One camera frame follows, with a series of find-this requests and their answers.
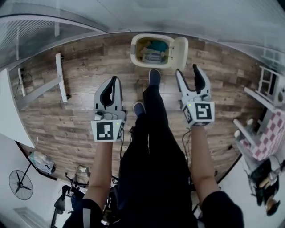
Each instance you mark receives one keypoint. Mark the white plastic container lid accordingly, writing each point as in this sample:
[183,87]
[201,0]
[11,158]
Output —
[180,52]

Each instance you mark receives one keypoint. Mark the person's black shirt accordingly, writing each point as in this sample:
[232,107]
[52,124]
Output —
[222,211]

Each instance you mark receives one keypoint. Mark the dark blue clog shoe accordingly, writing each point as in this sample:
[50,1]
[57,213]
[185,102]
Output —
[154,76]
[138,108]

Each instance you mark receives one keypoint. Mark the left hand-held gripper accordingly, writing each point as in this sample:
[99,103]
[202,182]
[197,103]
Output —
[104,131]

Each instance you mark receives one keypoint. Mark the white stool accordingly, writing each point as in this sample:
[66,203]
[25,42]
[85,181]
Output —
[245,133]

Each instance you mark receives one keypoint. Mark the person's left forearm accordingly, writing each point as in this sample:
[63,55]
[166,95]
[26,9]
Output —
[101,169]

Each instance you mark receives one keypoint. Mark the black standing fan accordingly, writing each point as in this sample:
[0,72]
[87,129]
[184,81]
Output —
[20,184]

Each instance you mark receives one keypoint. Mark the black office chair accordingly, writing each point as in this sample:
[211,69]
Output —
[62,200]

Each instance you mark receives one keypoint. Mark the person's right forearm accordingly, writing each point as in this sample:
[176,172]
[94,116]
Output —
[202,164]

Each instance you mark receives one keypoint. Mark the person's black trousers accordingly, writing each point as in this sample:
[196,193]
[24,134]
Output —
[155,155]

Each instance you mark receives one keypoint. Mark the clear plastic bag with items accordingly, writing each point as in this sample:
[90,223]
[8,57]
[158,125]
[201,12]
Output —
[41,161]

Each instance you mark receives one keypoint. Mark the cream lidded waste bin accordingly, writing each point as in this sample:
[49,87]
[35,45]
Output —
[137,58]

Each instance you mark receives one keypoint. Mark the white desk leg frame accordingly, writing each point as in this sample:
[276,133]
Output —
[60,80]

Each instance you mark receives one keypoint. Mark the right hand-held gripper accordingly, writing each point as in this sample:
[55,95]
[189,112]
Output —
[202,111]

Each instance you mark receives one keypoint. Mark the white desk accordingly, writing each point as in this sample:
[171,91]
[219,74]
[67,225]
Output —
[12,111]

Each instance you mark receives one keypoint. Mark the pink checkered cloth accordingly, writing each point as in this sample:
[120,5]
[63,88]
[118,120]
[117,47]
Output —
[270,138]

